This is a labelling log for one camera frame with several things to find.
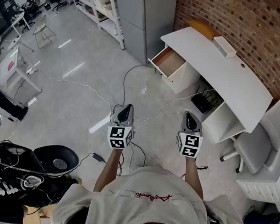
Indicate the white desk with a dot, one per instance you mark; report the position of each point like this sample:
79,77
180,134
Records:
214,67

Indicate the tall grey cabinet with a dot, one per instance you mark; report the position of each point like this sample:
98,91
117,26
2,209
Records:
148,19

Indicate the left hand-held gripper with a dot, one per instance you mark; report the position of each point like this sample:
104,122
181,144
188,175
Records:
119,138

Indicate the black power adapter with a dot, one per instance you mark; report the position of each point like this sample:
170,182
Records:
98,157

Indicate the person's right forearm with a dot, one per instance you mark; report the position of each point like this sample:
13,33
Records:
194,177

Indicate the person's beige t-shirt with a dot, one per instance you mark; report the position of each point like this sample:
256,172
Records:
145,214

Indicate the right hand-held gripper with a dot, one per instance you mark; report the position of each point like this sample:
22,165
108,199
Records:
189,145

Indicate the white office chair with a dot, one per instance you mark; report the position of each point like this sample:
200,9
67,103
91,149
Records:
263,143

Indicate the black round stool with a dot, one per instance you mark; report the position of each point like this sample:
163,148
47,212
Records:
54,158

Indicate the black router box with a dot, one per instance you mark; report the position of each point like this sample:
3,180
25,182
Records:
202,102

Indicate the person's left forearm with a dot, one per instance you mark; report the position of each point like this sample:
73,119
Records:
108,169

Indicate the white shelf rack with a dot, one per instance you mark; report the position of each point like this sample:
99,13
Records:
104,1

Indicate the white rectangular box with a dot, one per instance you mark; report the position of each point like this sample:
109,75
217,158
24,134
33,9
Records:
224,47

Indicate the white square table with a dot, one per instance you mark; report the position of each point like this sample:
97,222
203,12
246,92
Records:
10,63

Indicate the orange cushion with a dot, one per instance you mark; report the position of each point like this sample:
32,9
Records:
203,28

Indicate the wooden drawer with white front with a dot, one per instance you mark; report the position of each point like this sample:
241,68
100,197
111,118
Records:
168,61

